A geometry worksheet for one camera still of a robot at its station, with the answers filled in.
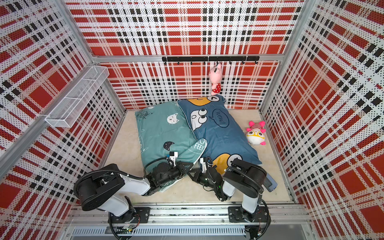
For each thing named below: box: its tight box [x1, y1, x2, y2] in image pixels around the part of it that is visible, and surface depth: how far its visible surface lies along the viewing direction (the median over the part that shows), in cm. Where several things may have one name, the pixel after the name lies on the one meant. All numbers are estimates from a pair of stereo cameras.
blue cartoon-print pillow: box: [177, 95, 263, 175], surface depth 92 cm
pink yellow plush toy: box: [246, 121, 267, 146], surface depth 98 cm
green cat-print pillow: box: [134, 100, 208, 193], surface depth 97 cm
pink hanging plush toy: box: [209, 61, 223, 96], surface depth 95 cm
